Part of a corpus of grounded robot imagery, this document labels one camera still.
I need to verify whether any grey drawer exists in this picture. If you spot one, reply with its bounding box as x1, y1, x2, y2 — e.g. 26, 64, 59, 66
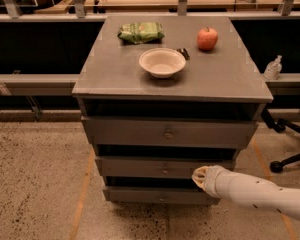
96, 156, 235, 179
103, 186, 219, 205
82, 116, 256, 149

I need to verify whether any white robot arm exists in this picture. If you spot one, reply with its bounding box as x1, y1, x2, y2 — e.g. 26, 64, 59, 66
192, 166, 300, 221

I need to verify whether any grey bottom drawer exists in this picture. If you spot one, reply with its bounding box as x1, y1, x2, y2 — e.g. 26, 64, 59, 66
103, 186, 219, 205

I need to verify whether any grey wooden drawer cabinet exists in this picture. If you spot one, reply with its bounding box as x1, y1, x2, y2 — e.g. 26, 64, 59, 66
73, 16, 272, 192

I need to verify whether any grey top drawer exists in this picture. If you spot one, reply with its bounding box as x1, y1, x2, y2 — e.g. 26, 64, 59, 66
82, 116, 256, 149

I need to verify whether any black office chair base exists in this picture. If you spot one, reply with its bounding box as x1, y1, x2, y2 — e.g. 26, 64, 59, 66
261, 108, 300, 174

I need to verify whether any white paper bowl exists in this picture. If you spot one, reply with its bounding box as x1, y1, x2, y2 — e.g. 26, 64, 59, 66
139, 48, 186, 78

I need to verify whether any small dark wrapped snack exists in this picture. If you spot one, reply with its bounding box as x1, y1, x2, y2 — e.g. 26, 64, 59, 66
176, 48, 190, 60

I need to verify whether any clear sanitizer pump bottle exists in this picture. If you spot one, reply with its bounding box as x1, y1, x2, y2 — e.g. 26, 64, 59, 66
263, 55, 282, 80

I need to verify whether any red apple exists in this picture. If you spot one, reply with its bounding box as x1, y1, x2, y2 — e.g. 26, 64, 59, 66
197, 28, 218, 51

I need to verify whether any green chip bag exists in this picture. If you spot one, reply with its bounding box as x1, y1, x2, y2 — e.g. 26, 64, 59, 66
117, 22, 165, 44

